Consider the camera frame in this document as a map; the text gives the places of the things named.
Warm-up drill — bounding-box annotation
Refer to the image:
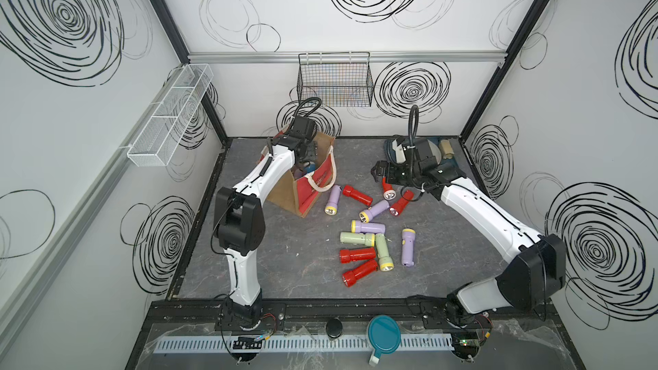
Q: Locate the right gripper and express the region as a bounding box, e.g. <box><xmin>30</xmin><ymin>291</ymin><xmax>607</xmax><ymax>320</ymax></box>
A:
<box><xmin>368</xmin><ymin>160</ymin><xmax>418</xmax><ymax>188</ymax></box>

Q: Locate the red flashlight white rim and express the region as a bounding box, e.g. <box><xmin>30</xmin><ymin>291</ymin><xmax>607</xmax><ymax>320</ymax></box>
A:
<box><xmin>381</xmin><ymin>176</ymin><xmax>397</xmax><ymax>200</ymax></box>

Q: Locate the red jute tote bag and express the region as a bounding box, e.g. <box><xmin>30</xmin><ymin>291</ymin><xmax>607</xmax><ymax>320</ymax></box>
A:
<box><xmin>267</xmin><ymin>132</ymin><xmax>337</xmax><ymax>218</ymax></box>

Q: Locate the purple flashlight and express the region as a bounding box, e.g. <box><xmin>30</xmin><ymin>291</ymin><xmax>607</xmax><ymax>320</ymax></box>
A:
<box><xmin>325</xmin><ymin>184</ymin><xmax>341</xmax><ymax>216</ymax></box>
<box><xmin>401</xmin><ymin>228</ymin><xmax>416</xmax><ymax>267</ymax></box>
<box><xmin>359</xmin><ymin>200</ymin><xmax>390</xmax><ymax>223</ymax></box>

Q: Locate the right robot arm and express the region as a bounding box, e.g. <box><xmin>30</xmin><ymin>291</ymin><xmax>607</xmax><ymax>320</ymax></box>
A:
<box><xmin>371</xmin><ymin>136</ymin><xmax>566</xmax><ymax>327</ymax></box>

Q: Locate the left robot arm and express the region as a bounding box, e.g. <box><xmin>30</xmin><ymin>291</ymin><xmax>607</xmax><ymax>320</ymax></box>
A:
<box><xmin>214</xmin><ymin>135</ymin><xmax>317</xmax><ymax>327</ymax></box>

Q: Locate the small yellowish jar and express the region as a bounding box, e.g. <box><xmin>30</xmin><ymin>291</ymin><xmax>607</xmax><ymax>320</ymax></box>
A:
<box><xmin>440</xmin><ymin>139</ymin><xmax>454</xmax><ymax>159</ymax></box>

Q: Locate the teal tray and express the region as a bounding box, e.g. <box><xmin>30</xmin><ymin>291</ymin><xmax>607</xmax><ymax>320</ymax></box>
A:
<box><xmin>384</xmin><ymin>135</ymin><xmax>459</xmax><ymax>172</ymax></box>

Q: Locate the purple flashlight horizontal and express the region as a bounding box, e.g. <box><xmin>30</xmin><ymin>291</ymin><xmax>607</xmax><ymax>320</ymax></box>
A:
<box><xmin>351</xmin><ymin>220</ymin><xmax>387</xmax><ymax>234</ymax></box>

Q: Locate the green flashlight horizontal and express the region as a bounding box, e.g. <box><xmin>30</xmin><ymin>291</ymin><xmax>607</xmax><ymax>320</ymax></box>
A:
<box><xmin>339</xmin><ymin>232</ymin><xmax>375</xmax><ymax>247</ymax></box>

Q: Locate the green flashlight vertical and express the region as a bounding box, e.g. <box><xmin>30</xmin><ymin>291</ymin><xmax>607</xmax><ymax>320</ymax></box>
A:
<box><xmin>375</xmin><ymin>234</ymin><xmax>394</xmax><ymax>272</ymax></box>

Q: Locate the red flashlight bottom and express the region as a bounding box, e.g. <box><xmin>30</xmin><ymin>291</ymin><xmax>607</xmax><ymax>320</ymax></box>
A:
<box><xmin>342</xmin><ymin>260</ymin><xmax>378</xmax><ymax>288</ymax></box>

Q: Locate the teal round lid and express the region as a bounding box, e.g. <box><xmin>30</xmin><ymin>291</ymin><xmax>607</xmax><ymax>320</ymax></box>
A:
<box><xmin>367</xmin><ymin>315</ymin><xmax>402</xmax><ymax>367</ymax></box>

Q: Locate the black round knob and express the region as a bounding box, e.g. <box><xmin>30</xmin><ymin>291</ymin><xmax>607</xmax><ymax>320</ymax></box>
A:
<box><xmin>325</xmin><ymin>318</ymin><xmax>344</xmax><ymax>340</ymax></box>

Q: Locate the black corrugated cable right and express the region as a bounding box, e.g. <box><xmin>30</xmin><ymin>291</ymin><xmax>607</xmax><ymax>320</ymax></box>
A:
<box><xmin>407</xmin><ymin>104</ymin><xmax>421</xmax><ymax>165</ymax></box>

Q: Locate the black corrugated cable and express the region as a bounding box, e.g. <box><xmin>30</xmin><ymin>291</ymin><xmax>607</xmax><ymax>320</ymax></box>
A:
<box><xmin>291</xmin><ymin>96</ymin><xmax>323</xmax><ymax>122</ymax></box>
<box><xmin>407</xmin><ymin>104</ymin><xmax>421</xmax><ymax>165</ymax></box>

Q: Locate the black corrugated cable left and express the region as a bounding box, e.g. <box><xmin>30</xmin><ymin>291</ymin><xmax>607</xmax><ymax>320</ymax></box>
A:
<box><xmin>291</xmin><ymin>96</ymin><xmax>323</xmax><ymax>122</ymax></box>

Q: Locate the black wire basket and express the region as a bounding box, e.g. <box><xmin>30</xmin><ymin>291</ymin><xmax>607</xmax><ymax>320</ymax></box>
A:
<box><xmin>296</xmin><ymin>51</ymin><xmax>375</xmax><ymax>108</ymax></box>

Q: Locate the white wire shelf basket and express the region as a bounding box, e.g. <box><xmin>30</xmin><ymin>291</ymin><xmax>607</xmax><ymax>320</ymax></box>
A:
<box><xmin>127</xmin><ymin>63</ymin><xmax>214</xmax><ymax>167</ymax></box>

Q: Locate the white slotted cable duct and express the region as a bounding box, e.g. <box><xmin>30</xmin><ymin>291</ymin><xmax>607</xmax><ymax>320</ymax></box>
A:
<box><xmin>154</xmin><ymin>333</ymin><xmax>454</xmax><ymax>354</ymax></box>

